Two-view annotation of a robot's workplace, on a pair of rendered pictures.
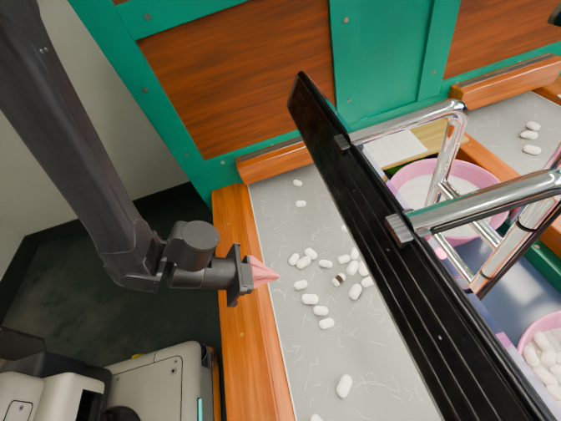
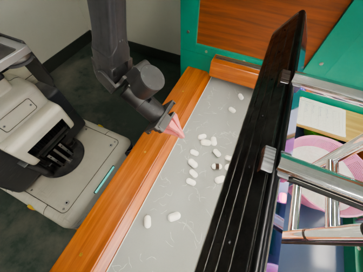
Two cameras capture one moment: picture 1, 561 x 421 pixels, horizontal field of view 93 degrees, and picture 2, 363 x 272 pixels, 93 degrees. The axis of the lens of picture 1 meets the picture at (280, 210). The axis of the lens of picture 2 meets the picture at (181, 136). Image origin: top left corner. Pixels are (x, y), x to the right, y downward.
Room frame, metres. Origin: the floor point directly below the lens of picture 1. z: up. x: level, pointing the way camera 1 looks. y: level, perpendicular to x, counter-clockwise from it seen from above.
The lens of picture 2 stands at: (0.02, -0.04, 1.29)
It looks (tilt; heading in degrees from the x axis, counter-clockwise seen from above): 59 degrees down; 22
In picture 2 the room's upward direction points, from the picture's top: straight up
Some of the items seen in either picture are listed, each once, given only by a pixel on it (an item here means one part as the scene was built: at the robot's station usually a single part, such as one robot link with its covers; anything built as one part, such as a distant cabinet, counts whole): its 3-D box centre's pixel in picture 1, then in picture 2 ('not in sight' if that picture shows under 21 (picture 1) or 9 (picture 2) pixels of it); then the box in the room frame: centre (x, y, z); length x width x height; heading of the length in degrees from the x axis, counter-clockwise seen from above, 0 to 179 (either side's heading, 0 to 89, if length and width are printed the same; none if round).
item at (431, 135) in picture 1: (400, 144); (329, 120); (0.58, -0.41, 0.77); 0.33 x 0.15 x 0.01; 87
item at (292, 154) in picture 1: (285, 155); (247, 74); (0.65, -0.07, 0.83); 0.30 x 0.06 x 0.07; 87
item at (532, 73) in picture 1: (502, 83); not in sight; (0.62, -0.75, 0.83); 0.30 x 0.06 x 0.07; 87
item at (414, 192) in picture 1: (438, 208); (315, 176); (0.37, -0.40, 0.71); 0.22 x 0.22 x 0.06
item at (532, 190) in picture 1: (412, 248); (273, 183); (0.20, -0.19, 0.90); 0.20 x 0.19 x 0.45; 177
